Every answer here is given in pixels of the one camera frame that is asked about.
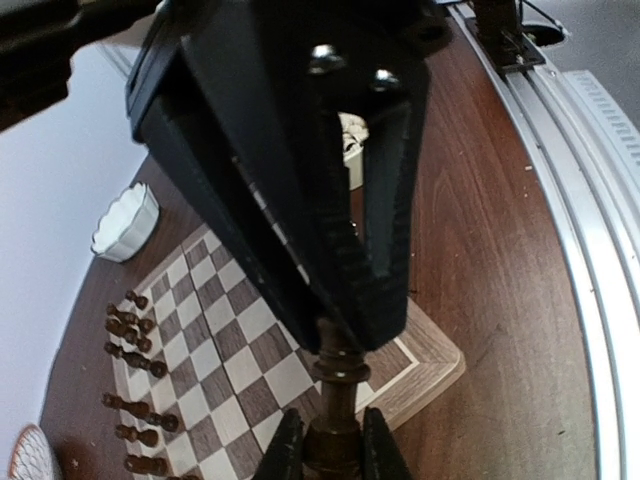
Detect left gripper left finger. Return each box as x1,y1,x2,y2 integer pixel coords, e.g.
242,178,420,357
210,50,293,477
253,408,304,480

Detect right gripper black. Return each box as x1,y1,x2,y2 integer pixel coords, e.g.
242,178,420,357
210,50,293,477
127,1,450,165

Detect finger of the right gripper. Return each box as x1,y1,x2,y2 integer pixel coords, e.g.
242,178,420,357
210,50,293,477
132,34,347,353
324,94,431,351

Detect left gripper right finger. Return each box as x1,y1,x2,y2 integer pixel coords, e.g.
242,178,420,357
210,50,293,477
362,407,413,480

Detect tall dark chess piece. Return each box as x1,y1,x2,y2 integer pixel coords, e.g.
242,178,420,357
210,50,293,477
303,318,371,479

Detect wooden chess board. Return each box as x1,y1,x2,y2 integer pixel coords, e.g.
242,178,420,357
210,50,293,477
112,225,466,479

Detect dark chess pawn piece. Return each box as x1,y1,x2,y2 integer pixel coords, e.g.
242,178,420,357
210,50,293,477
115,424,159,448

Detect dark chess bishop piece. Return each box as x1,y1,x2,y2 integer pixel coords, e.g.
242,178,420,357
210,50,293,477
102,393,150,420

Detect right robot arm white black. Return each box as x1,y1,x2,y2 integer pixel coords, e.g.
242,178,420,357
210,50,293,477
1,1,450,351

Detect cream spouted bowl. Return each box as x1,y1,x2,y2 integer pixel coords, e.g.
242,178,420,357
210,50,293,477
339,112,369,191

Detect white scalloped bowl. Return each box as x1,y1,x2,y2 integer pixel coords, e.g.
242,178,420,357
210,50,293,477
91,182,160,263

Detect patterned ceramic plate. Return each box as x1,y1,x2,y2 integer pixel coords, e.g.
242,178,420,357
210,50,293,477
8,424,63,480

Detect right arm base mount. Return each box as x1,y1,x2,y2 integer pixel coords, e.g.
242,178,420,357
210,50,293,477
466,0,569,78

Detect front aluminium rail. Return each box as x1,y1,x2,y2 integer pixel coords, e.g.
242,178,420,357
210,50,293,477
478,1,639,479

